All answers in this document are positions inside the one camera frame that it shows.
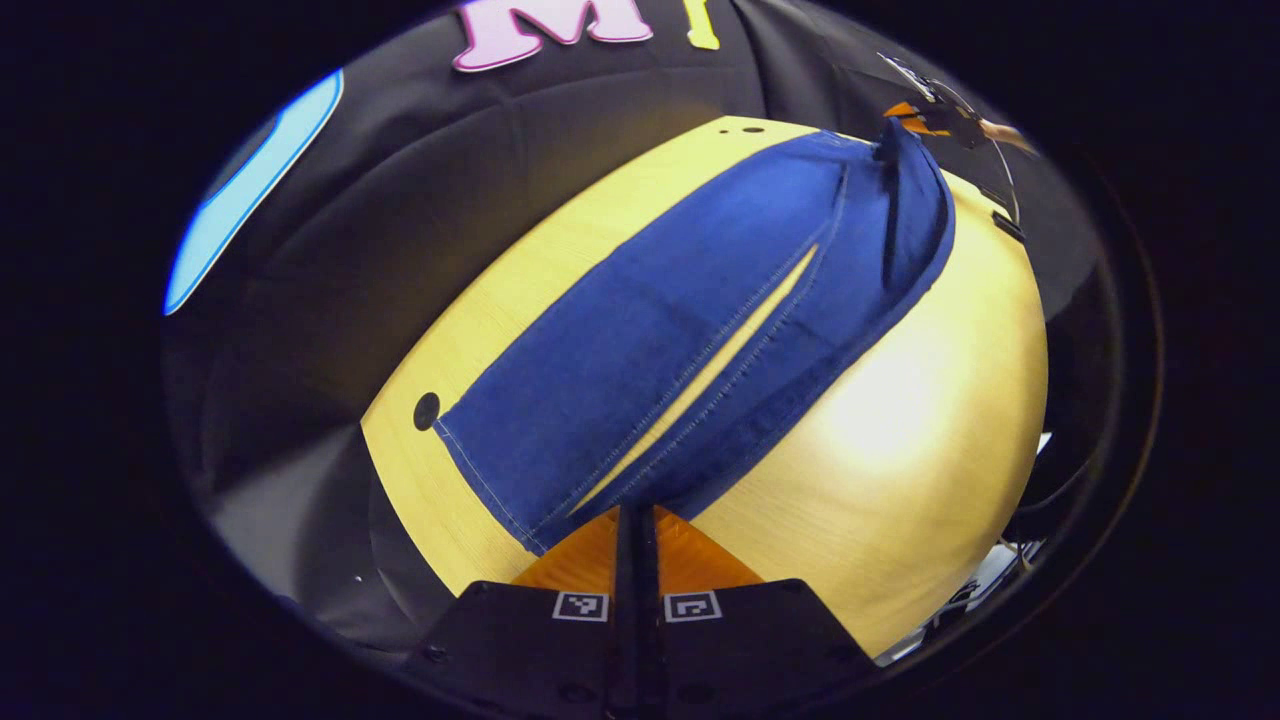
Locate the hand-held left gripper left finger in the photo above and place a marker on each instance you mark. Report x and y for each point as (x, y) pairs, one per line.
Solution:
(540, 640)

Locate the blue denim jeans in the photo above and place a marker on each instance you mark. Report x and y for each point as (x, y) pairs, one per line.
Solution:
(620, 340)

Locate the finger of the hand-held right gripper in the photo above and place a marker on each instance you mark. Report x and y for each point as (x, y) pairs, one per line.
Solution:
(912, 118)

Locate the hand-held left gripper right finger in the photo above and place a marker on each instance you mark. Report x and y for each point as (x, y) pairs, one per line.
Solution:
(740, 640)

